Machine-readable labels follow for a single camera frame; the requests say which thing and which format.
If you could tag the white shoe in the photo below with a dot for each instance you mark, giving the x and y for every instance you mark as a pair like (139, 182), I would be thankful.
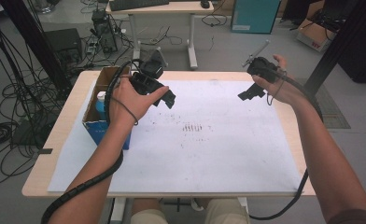
(196, 205)

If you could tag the white table mat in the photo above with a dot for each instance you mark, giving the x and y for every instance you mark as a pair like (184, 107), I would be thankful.
(203, 161)

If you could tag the blue detergent bottle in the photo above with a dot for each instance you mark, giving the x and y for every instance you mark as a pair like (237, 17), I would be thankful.
(101, 105)

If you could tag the white desk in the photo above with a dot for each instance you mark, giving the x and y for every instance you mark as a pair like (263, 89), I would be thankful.
(159, 7)

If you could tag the person's left hand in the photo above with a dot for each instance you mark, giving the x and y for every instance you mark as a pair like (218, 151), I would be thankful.
(125, 102)

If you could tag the blue cardboard box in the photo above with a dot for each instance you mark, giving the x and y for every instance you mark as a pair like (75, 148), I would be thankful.
(100, 132)

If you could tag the open brown cardboard box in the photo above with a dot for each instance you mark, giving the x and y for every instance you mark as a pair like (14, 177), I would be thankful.
(315, 35)

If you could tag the teal box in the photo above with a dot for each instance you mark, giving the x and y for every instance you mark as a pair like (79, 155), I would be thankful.
(254, 15)

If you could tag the large dark cabinet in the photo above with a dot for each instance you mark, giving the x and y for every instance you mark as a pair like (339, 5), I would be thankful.
(364, 56)

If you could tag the black keyboard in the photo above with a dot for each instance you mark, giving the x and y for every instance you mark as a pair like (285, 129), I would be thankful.
(137, 4)

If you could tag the black floor box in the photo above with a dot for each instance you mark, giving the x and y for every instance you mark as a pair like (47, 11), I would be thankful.
(63, 43)

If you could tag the person's left leg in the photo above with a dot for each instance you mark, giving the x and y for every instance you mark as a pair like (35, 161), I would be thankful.
(150, 214)

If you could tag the black slanted pole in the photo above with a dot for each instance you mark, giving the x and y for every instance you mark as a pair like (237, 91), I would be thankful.
(31, 37)

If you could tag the black metal stand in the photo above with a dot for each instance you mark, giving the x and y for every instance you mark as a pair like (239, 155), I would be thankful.
(333, 53)

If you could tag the black computer mouse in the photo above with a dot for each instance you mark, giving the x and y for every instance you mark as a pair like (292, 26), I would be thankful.
(204, 4)

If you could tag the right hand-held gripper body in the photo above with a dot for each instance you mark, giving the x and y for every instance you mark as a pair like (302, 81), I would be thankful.
(263, 70)

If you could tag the black computer tower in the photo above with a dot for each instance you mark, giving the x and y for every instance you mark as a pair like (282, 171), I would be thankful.
(105, 31)

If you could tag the dark grid floor mat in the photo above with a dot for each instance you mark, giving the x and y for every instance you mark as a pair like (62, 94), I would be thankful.
(336, 115)

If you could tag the person's right leg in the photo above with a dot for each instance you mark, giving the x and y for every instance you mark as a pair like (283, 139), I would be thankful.
(226, 214)

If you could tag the person's right hand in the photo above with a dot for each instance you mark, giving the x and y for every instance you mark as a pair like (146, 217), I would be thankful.
(285, 90)

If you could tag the dark tape piece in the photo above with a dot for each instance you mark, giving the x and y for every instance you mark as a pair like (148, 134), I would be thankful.
(45, 151)

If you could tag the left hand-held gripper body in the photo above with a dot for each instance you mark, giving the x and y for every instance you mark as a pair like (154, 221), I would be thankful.
(147, 81)

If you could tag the person's leg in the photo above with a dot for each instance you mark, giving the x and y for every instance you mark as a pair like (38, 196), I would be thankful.
(226, 214)
(150, 214)

